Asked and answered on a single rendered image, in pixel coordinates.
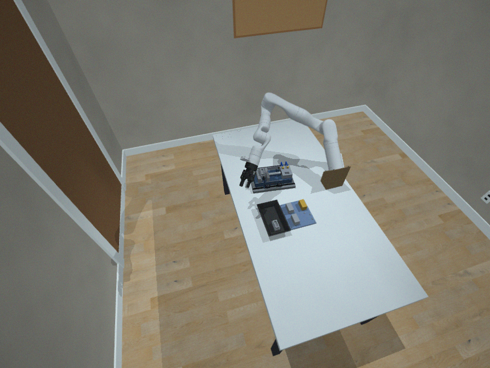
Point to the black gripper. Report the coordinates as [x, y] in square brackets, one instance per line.
[248, 174]

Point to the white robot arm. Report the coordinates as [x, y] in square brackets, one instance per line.
[332, 152]

